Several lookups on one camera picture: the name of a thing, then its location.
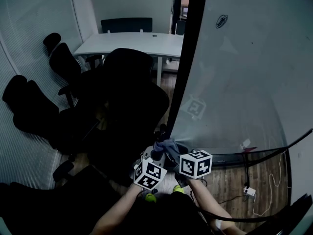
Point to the black desk divider panel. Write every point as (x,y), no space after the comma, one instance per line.
(127,24)

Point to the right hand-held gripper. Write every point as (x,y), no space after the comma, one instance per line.
(195,164)

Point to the person's neon shoe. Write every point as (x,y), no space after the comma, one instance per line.
(178,188)
(150,197)

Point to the white office desk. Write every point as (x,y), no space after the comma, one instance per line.
(127,43)

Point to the black panel with light edge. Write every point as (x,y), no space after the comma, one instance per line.
(293,219)

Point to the black office chair with headrest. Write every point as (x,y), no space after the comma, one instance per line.
(31,106)
(64,60)

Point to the white whiteboard surface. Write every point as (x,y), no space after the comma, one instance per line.
(244,82)

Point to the white power adapter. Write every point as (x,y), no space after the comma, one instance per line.
(250,191)

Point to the person's left neon shoe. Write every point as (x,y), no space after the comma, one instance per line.
(150,197)

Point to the person's right neon shoe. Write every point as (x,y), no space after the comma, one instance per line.
(178,188)

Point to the person's left forearm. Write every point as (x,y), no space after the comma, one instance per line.
(115,212)

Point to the person's right forearm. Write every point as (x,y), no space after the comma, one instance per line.
(207,199)

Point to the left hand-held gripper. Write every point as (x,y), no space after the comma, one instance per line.
(150,172)

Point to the white window blinds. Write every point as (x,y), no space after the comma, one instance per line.
(29,21)

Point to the small white tag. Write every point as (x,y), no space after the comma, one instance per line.
(245,143)

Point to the grey-blue wiping cloth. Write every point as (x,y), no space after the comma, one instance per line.
(168,144)

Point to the small red sheet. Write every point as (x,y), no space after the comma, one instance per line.
(248,150)

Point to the large black office chair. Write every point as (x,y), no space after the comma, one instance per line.
(132,94)

